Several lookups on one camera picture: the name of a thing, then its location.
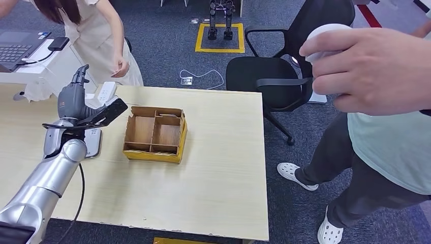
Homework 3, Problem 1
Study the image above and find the wooden divided box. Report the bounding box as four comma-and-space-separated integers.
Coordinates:
121, 106, 188, 165

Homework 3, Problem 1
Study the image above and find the operator's left white shoe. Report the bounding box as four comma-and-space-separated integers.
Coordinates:
317, 206, 344, 244

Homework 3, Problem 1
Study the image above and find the operator's white shoe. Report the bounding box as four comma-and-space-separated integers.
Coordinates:
277, 163, 320, 192
317, 206, 344, 244

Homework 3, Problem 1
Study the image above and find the white floor cable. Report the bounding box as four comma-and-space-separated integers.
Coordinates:
179, 69, 225, 91

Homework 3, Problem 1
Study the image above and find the white handheld controller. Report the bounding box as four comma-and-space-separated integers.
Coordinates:
304, 22, 353, 65

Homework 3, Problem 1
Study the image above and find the white desk shelf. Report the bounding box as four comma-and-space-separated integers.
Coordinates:
0, 39, 98, 102

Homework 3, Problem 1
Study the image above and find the black adapter cable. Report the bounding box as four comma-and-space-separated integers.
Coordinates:
17, 50, 54, 66

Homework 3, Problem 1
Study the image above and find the dark grey laptop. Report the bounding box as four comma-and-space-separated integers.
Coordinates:
0, 29, 52, 73

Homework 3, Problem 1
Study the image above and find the operator's right white shoe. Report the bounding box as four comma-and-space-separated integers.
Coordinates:
277, 163, 320, 192

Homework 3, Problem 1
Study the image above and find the guest person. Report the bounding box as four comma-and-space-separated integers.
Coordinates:
0, 0, 144, 87

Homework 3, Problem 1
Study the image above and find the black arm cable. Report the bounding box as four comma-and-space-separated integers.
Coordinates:
55, 162, 86, 244

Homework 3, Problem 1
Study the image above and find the guest person's left hand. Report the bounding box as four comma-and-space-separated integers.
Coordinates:
111, 57, 131, 78

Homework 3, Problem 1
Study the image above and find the operator person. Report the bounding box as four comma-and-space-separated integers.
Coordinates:
277, 19, 431, 244

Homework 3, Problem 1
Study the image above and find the yellow floor tape marker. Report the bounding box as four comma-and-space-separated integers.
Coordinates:
153, 237, 216, 244
195, 22, 246, 54

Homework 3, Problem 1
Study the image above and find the white power strip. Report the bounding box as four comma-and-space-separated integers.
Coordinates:
97, 81, 117, 102

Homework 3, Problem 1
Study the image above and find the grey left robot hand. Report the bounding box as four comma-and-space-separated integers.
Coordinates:
57, 64, 102, 120

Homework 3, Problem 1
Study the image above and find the red floor tape line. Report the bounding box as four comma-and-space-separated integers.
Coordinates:
357, 5, 383, 28

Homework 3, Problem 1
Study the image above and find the operator person's left hand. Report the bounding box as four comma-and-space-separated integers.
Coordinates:
299, 27, 431, 117

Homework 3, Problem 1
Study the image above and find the black office chair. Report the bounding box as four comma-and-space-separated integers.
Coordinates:
225, 0, 356, 146

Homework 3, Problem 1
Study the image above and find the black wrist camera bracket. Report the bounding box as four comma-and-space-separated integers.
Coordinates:
42, 98, 129, 131

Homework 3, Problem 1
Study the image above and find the crumpled clear plastic bag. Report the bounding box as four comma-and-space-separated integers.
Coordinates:
23, 82, 56, 103

